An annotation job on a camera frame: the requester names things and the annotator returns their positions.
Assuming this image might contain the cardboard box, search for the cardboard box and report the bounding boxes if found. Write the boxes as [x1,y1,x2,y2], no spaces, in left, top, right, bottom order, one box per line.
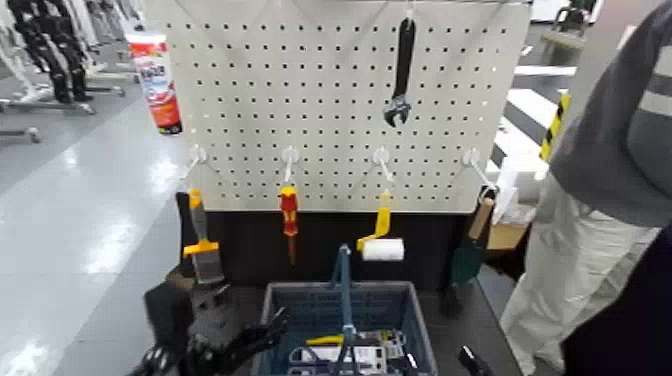
[487,222,530,252]

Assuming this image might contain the red white sealant tube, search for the red white sealant tube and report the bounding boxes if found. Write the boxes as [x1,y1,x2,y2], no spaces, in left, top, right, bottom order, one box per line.
[125,30,184,136]

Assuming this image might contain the person grey sweater white trousers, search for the person grey sweater white trousers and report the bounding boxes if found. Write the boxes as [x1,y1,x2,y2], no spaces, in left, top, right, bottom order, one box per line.
[498,0,672,376]

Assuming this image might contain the red yellow screwdriver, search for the red yellow screwdriver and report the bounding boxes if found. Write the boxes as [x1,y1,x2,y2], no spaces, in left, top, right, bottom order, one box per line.
[279,184,300,267]

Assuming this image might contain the adjustable wrench black handle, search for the adjustable wrench black handle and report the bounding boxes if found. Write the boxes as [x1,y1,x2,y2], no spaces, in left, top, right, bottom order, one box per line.
[382,17,417,129]

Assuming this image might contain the yellow handled pliers on card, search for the yellow handled pliers on card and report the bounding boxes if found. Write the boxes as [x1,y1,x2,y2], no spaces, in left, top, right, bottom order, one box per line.
[305,329,408,371]

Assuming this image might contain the white paint roller yellow handle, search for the white paint roller yellow handle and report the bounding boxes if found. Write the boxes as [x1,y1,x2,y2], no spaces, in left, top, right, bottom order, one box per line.
[355,191,407,263]

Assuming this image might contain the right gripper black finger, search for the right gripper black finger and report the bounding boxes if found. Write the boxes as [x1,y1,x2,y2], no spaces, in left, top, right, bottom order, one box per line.
[457,344,495,376]

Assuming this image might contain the dark chair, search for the dark chair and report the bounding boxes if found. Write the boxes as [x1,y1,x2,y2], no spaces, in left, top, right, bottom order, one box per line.
[540,0,602,54]

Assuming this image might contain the yellow black striped post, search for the yellow black striped post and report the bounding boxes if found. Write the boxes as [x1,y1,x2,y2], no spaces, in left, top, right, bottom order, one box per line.
[539,91,572,163]

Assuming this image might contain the black robot on stand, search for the black robot on stand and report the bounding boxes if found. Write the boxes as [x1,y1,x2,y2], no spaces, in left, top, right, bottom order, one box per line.
[7,0,93,104]

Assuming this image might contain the black back panel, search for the black back panel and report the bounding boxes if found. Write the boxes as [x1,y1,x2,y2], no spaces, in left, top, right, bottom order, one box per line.
[175,191,497,293]

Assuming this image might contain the white pegboard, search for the white pegboard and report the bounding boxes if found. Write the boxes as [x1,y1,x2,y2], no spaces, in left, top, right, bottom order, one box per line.
[144,0,533,215]

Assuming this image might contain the green trowel wooden handle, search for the green trowel wooden handle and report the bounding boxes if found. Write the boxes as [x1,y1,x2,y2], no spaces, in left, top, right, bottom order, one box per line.
[449,195,496,287]

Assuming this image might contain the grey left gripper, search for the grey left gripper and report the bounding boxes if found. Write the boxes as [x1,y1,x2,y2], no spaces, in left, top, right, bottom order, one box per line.
[183,285,289,376]

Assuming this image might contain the grey teal folding crate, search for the grey teal folding crate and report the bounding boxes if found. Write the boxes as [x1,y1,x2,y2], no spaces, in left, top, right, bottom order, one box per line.
[250,242,440,376]

